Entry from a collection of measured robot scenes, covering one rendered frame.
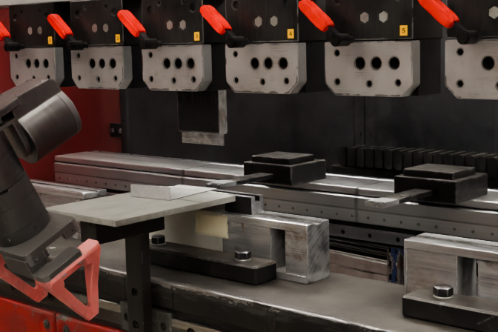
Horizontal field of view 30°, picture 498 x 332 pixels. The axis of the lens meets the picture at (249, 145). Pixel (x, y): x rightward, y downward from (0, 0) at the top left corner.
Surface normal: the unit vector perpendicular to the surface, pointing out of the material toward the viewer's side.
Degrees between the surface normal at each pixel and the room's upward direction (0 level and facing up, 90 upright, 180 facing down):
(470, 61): 90
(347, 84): 90
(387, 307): 0
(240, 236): 90
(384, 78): 90
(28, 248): 27
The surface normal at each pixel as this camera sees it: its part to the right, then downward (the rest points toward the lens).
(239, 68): -0.66, 0.10
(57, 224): -0.35, -0.84
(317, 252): 0.75, 0.06
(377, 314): -0.03, -0.99
